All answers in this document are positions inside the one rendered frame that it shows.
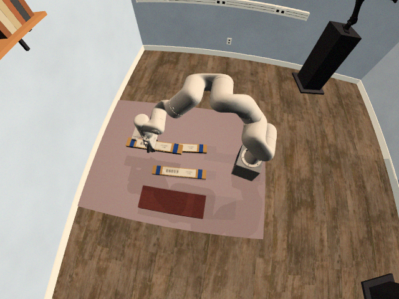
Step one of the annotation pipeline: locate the cream label strip with blue and orange bands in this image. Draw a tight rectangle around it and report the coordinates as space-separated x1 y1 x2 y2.
176 143 207 154
152 165 206 179
126 137 183 155

